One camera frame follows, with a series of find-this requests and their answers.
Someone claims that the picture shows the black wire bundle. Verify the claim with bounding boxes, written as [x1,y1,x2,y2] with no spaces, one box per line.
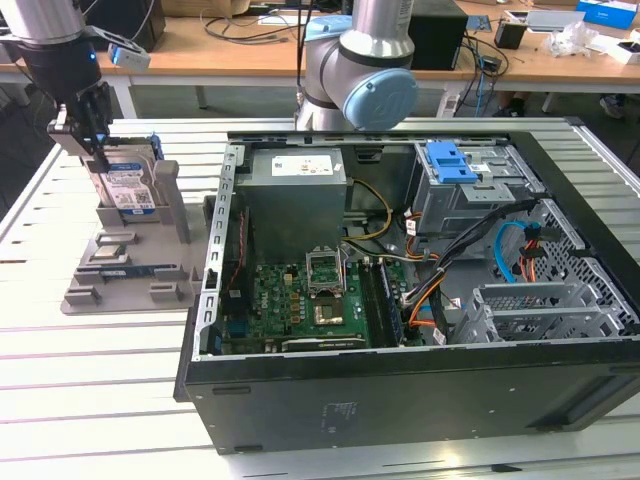
[399,198,544,326]

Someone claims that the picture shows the black RAM slot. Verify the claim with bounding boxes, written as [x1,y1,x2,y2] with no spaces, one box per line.
[358,258,382,347]
[364,258,388,347]
[370,258,394,347]

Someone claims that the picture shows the dark shoe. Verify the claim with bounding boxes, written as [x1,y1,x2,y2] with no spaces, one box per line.
[598,93,626,120]
[492,94,526,119]

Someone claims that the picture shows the clear plastic wrap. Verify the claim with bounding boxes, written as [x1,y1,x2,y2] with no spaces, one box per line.
[542,22,599,57]

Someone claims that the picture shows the blue data wire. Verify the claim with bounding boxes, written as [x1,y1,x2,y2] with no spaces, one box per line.
[492,221,542,287]

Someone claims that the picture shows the orange black power wire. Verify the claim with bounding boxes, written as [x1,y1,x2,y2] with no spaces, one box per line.
[517,227,547,287]

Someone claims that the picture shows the green motherboard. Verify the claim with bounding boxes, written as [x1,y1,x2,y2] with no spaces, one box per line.
[219,252,427,354]

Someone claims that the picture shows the grey flat tray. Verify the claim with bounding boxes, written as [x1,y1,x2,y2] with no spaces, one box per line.
[504,8,586,34]

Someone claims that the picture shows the wooden office desk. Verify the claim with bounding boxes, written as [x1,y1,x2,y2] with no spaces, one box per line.
[452,0,640,114]
[0,9,454,110]

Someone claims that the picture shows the CPU socket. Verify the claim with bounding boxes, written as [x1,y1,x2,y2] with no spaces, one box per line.
[312,298,347,329]

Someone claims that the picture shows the grey parts rack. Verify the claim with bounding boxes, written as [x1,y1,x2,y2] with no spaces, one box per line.
[59,158,214,317]

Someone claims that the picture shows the white open box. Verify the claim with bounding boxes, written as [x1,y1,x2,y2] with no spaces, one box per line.
[589,39,640,66]

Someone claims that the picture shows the brown cardboard box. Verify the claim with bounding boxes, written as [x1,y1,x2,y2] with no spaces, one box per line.
[202,0,251,19]

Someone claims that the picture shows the blue white carton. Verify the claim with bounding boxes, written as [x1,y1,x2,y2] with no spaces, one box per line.
[574,0,640,26]

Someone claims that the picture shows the black graphics card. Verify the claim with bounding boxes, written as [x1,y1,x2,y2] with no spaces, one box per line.
[279,335,369,354]

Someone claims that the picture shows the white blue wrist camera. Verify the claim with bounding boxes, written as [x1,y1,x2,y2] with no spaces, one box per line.
[107,42,152,71]

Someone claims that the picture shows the metal drive cage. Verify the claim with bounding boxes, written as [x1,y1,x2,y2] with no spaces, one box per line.
[407,142,549,249]

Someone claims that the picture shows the thin red wire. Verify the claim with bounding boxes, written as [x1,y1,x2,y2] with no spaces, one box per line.
[222,207,251,301]

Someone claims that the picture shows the hard disk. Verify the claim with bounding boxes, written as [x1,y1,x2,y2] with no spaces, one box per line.
[85,130,167,220]

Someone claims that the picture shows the blue RAM stick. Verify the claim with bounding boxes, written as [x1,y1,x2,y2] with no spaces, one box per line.
[377,259,405,346]

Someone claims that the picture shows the small black box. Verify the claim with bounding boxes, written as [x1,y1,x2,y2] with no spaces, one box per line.
[494,22,529,50]

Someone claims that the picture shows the silver power supply unit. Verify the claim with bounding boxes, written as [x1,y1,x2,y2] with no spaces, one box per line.
[233,147,350,239]

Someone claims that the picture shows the metal socket cover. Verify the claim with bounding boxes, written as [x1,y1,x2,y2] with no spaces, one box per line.
[303,245,348,299]

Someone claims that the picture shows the grey side camera mount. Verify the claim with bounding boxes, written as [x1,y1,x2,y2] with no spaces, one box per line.
[46,103,109,161]

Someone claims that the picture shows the metal disk bay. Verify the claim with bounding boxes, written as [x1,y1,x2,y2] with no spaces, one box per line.
[459,281,640,346]

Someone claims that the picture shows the black computer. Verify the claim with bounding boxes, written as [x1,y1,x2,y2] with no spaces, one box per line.
[82,0,166,51]

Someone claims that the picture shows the black tower box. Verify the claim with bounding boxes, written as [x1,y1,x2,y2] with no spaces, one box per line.
[408,8,470,72]

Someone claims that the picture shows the dark RAM stick with label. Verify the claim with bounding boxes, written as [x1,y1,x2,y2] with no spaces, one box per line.
[75,266,190,280]

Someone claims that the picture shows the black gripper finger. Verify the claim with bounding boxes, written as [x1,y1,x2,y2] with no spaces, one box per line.
[74,92,110,172]
[95,81,115,144]

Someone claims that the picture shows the black open PC case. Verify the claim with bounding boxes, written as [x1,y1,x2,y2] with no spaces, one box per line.
[172,115,640,457]

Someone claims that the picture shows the blue plastic bay latch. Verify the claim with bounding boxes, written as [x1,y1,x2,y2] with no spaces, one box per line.
[427,142,480,187]

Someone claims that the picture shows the orange yellow wire bundle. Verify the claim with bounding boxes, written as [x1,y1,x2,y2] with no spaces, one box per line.
[405,288,454,332]

